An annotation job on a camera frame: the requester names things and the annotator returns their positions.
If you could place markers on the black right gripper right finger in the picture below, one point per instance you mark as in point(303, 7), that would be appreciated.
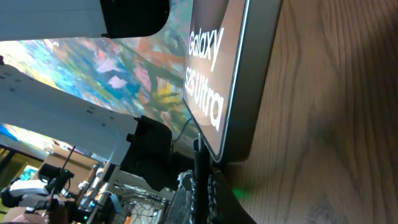
point(224, 208)

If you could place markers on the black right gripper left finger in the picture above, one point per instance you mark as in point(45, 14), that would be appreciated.
point(182, 207)

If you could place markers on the Galaxy smartphone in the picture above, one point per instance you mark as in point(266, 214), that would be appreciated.
point(228, 53)

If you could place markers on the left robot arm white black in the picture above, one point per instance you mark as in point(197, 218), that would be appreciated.
point(137, 144)

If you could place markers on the colourful abstract wall painting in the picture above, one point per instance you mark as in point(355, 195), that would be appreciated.
point(138, 76)

